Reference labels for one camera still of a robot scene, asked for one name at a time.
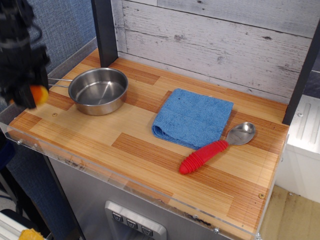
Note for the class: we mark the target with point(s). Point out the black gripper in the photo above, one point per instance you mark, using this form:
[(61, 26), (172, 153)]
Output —
[(19, 69)]

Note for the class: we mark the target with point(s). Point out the orange plush fish toy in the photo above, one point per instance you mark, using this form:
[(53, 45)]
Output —
[(40, 94)]

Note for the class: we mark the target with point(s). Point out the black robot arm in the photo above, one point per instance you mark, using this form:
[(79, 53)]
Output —
[(16, 26)]

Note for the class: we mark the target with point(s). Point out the folded blue cloth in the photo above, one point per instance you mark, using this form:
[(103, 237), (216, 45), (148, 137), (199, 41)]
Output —
[(191, 120)]

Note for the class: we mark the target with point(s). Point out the clear acrylic edge guard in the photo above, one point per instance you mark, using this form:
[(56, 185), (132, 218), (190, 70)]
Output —
[(228, 195)]

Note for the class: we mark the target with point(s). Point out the stainless steel saucepan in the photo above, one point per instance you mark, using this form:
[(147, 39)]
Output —
[(99, 91)]

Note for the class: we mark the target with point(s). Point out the stainless steel cabinet front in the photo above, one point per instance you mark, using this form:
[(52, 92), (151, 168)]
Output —
[(87, 196)]

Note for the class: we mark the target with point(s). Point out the yellow object bottom left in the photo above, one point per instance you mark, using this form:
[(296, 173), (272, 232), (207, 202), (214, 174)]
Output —
[(30, 234)]

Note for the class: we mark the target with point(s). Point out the silver button control panel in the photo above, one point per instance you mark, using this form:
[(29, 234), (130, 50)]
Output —
[(126, 224)]

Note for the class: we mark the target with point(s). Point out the white ridged side counter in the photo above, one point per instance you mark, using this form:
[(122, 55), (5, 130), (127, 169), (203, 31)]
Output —
[(299, 168)]

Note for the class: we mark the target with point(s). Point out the dark left vertical post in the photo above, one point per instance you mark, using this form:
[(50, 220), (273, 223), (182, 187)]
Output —
[(105, 31)]

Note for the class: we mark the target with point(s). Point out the dark vertical post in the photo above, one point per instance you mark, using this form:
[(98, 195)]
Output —
[(105, 31), (303, 77)]

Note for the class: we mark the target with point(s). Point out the red handled metal spoon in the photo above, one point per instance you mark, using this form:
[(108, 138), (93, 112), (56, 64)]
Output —
[(238, 135)]

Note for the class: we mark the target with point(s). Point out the dark right vertical post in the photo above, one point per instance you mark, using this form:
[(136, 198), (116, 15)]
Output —
[(303, 77)]

